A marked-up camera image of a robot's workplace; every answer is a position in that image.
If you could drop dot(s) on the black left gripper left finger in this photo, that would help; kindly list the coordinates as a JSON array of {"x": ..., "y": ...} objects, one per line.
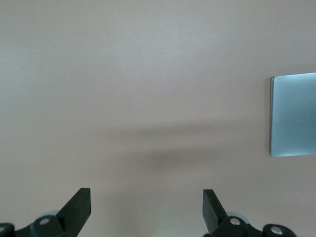
[{"x": 76, "y": 209}]

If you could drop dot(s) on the silver laptop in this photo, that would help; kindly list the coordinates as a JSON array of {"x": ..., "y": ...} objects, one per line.
[{"x": 293, "y": 116}]

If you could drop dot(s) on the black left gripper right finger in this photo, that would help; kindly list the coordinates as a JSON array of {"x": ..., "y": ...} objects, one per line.
[{"x": 212, "y": 212}]

